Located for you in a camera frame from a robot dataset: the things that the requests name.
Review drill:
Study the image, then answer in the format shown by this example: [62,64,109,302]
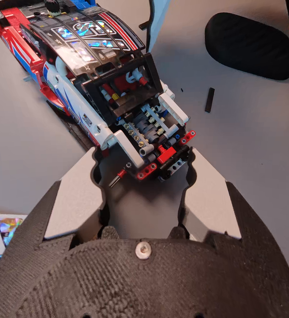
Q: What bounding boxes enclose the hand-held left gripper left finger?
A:
[44,147,107,242]

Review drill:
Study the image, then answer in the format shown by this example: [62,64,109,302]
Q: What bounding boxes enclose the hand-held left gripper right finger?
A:
[178,147,242,242]

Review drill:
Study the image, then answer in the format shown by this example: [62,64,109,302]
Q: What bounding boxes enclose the lego race car model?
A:
[0,0,197,187]

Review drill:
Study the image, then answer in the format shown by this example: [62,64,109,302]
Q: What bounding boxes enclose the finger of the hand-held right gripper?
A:
[146,0,172,53]

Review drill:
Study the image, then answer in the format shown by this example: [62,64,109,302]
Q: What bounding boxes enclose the lego sticker sheet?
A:
[0,213,28,282]

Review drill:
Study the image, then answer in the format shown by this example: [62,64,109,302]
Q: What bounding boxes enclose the black wrist rest pad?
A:
[205,12,289,80]

